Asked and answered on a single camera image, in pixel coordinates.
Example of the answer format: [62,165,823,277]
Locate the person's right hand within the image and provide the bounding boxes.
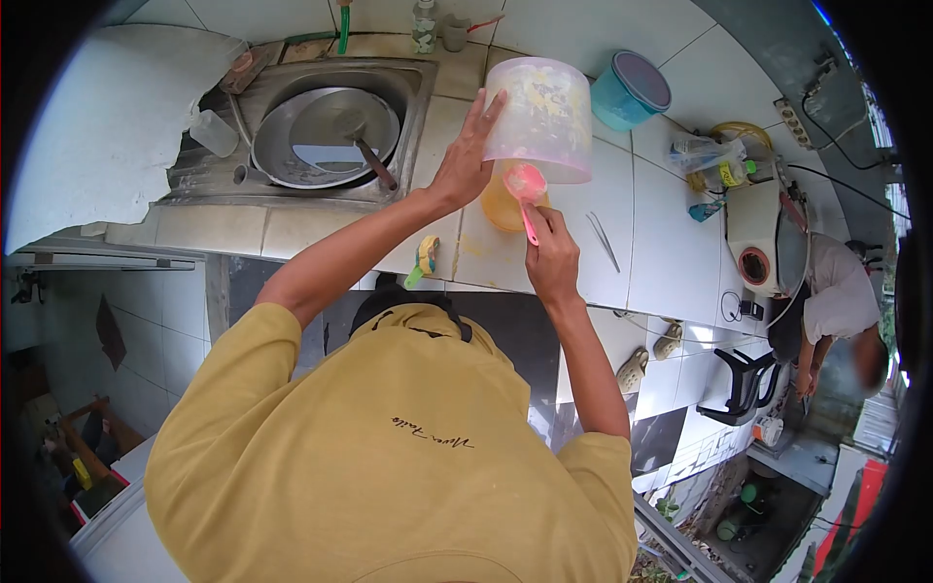
[523,206,583,306]

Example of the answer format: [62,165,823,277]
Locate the bottle with yellow label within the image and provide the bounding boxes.
[688,159,760,193]

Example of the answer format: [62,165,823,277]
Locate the clear plastic bag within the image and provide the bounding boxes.
[668,135,749,175]

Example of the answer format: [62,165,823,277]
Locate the person's left thumb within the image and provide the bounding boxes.
[478,89,509,155]

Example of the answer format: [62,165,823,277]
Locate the person's body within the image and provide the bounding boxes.
[143,288,639,583]

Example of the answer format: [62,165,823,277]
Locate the large metal wok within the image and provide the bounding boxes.
[249,86,402,191]

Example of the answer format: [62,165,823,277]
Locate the stainless steel sink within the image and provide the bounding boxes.
[155,57,439,214]

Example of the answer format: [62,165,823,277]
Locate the small teal packet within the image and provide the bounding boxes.
[687,197,728,224]

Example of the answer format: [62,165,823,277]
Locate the pink plastic spoon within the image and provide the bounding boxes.
[503,162,549,247]

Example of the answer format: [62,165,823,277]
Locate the white appliance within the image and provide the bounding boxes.
[69,436,192,583]

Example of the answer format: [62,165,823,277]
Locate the person's right fingers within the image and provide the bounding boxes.
[524,206,577,247]

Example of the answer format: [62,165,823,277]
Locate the metal spatula with dark handle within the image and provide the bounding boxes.
[333,109,400,192]

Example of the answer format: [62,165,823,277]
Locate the black plastic chair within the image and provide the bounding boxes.
[695,347,783,428]

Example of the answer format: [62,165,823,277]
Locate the green and yellow brush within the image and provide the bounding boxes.
[403,235,441,290]

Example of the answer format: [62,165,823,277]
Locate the person's left hand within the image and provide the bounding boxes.
[426,87,509,214]

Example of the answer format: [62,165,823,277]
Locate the white power strip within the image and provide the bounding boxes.
[773,96,814,151]

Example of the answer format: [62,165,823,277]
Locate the white rice cooker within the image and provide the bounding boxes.
[726,177,812,299]

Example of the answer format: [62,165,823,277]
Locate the beige sandal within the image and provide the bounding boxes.
[615,346,650,395]
[652,320,685,362]

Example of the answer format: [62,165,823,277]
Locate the clear plastic bottle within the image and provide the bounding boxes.
[187,108,241,159]

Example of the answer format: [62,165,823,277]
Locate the metal tongs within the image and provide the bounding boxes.
[585,211,622,275]

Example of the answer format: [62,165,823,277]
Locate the wooden chair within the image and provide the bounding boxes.
[42,395,147,500]

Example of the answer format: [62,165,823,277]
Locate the yellow plastic bowl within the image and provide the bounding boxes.
[479,160,552,234]

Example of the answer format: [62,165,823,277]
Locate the teal container with dark lid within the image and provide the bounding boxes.
[589,50,673,134]

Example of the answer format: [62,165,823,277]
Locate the grey cup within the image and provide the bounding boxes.
[441,13,472,53]

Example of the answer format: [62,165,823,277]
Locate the brown wooden block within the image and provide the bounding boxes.
[218,46,272,96]

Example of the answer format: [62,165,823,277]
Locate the clear bottle with green print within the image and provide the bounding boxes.
[410,0,440,55]

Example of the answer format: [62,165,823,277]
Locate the yellow ring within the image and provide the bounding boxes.
[710,121,774,163]

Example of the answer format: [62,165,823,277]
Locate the person's left fingers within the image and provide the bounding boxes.
[453,87,486,150]

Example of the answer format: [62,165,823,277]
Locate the translucent pink plastic container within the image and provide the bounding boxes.
[481,57,593,185]

